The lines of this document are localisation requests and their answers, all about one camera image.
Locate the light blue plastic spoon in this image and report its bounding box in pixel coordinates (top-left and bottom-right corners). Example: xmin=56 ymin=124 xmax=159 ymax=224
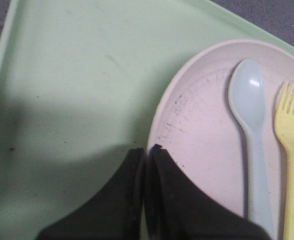
xmin=228 ymin=59 xmax=276 ymax=240

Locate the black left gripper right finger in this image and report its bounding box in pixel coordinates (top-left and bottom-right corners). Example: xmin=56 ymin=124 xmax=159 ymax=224
xmin=144 ymin=144 xmax=270 ymax=240

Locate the beige round plate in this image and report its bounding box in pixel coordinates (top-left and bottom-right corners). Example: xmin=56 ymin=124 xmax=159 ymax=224
xmin=147 ymin=39 xmax=294 ymax=240

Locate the light green plastic tray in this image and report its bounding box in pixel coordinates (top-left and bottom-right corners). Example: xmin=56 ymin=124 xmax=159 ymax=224
xmin=0 ymin=0 xmax=294 ymax=240

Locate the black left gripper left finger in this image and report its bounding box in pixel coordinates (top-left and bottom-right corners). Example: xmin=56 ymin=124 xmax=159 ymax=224
xmin=37 ymin=148 xmax=145 ymax=240

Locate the yellow plastic fork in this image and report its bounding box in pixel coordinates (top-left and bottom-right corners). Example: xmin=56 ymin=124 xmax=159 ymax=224
xmin=274 ymin=82 xmax=294 ymax=240

